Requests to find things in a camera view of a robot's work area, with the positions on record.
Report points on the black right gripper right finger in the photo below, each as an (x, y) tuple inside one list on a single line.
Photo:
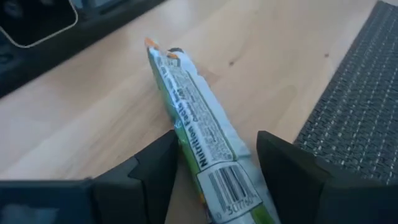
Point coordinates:
[(295, 186)]

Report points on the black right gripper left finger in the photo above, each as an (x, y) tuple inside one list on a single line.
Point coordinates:
[(146, 186)]

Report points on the silver granola bar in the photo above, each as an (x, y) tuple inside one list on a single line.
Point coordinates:
[(202, 130)]

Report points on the grey woven mat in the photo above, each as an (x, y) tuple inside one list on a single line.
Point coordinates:
[(357, 93)]

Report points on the dark plate with pale rim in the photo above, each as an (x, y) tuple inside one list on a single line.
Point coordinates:
[(31, 21)]

